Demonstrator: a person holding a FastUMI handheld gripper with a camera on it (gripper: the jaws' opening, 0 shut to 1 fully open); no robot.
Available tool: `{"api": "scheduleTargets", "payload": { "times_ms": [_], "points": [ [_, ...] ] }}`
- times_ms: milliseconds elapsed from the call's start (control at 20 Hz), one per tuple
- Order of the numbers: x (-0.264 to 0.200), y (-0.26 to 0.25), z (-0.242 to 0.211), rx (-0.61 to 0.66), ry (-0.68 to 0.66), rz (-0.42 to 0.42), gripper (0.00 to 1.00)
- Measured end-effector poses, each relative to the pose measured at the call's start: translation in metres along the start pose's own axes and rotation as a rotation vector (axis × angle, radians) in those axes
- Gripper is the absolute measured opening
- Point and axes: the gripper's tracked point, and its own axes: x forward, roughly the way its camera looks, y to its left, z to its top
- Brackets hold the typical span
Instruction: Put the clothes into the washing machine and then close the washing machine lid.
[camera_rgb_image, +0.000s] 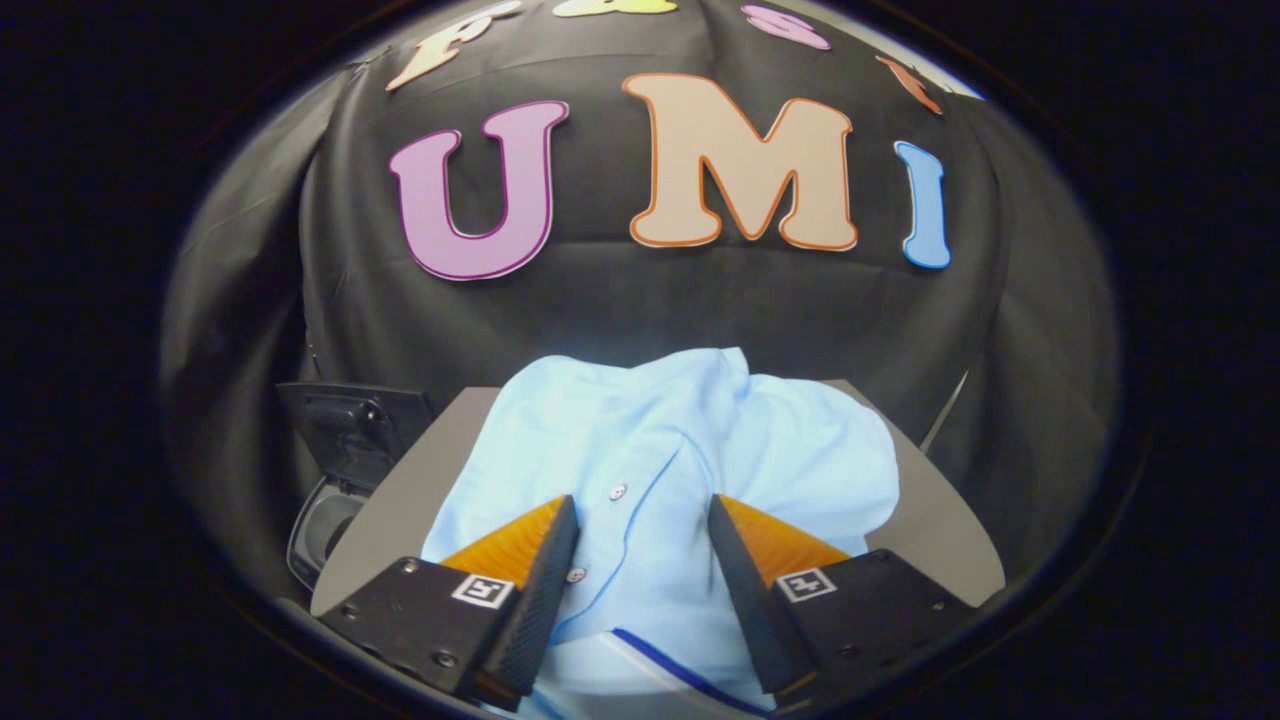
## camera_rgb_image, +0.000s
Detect black backdrop cloth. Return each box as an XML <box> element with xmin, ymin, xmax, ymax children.
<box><xmin>160</xmin><ymin>0</ymin><xmax>1121</xmax><ymax>601</ymax></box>

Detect light blue polo shirt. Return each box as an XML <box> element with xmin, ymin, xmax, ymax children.
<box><xmin>420</xmin><ymin>347</ymin><xmax>901</xmax><ymax>720</ymax></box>

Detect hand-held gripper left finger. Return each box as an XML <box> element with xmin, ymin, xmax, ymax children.
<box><xmin>318</xmin><ymin>494</ymin><xmax>581</xmax><ymax>713</ymax></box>

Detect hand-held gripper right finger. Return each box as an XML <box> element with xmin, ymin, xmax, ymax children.
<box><xmin>706</xmin><ymin>492</ymin><xmax>986</xmax><ymax>713</ymax></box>

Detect beige cabinet with dark frame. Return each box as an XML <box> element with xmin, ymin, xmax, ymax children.
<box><xmin>310</xmin><ymin>380</ymin><xmax>1006</xmax><ymax>616</ymax></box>

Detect thin metal stand pole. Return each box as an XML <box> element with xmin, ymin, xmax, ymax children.
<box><xmin>920</xmin><ymin>370</ymin><xmax>971</xmax><ymax>453</ymax></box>

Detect grey washing machine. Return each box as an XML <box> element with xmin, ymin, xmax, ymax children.
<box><xmin>287</xmin><ymin>475</ymin><xmax>376</xmax><ymax>591</ymax></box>

